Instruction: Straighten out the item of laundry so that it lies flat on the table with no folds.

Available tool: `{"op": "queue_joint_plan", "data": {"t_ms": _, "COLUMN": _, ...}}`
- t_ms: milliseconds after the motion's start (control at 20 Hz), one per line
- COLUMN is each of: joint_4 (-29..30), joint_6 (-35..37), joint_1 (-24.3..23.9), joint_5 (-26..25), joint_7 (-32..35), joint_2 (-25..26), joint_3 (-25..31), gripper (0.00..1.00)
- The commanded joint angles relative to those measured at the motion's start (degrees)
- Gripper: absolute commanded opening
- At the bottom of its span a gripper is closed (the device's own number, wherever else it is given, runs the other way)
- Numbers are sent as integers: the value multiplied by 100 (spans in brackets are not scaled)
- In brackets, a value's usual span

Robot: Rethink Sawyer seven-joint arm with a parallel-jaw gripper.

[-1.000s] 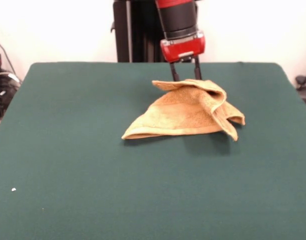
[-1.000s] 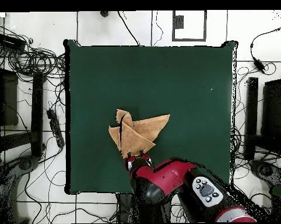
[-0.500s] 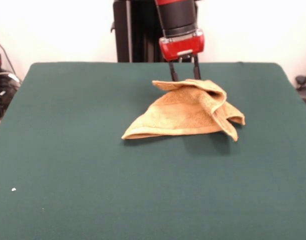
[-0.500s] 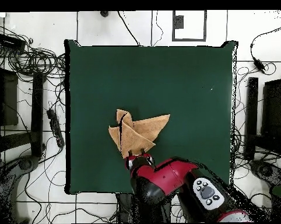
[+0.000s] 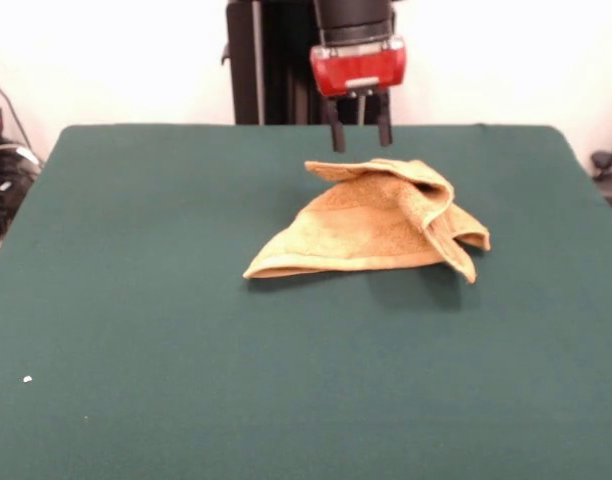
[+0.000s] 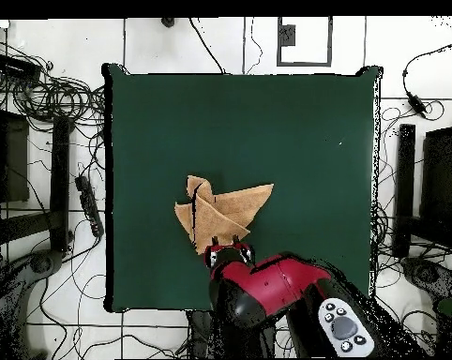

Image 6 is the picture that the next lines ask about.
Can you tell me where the tan terry towel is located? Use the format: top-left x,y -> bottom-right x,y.
173,174 -> 275,256

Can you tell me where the flat black adapter box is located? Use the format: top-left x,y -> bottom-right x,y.
0,52 -> 43,82

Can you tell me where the dark green table cloth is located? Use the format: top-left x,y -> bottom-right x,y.
103,62 -> 384,315

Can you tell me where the long black power strip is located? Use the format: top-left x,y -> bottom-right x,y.
74,174 -> 105,239

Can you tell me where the dark chair base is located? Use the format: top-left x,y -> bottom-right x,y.
0,248 -> 68,359
399,256 -> 452,301

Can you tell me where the black upright bar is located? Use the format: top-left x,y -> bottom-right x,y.
392,123 -> 416,260

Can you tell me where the dark grey square plate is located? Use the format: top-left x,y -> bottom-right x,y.
279,23 -> 297,47

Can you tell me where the black power brick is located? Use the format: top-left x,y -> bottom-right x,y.
405,91 -> 429,119

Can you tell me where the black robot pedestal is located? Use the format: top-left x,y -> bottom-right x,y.
187,309 -> 216,360

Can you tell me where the black metal stand frame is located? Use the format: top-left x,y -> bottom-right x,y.
409,93 -> 452,260
0,85 -> 75,260

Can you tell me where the black cable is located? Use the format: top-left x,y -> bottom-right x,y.
188,17 -> 227,75

